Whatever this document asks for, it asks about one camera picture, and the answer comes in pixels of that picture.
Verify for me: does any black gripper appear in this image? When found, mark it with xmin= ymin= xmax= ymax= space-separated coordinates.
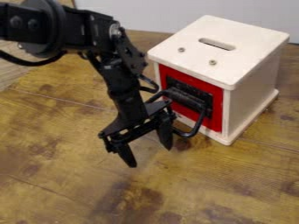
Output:
xmin=88 ymin=49 xmax=178 ymax=169

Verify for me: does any black metal drawer handle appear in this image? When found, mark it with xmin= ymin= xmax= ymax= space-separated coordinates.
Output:
xmin=145 ymin=87 xmax=212 ymax=138

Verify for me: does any red drawer front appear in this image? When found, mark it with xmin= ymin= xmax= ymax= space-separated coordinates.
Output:
xmin=156 ymin=63 xmax=224 ymax=134

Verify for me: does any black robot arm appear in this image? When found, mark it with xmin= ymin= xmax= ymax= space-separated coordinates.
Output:
xmin=0 ymin=0 xmax=175 ymax=167

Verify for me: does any white wooden box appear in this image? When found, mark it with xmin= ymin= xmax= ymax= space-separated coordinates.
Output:
xmin=147 ymin=15 xmax=290 ymax=145

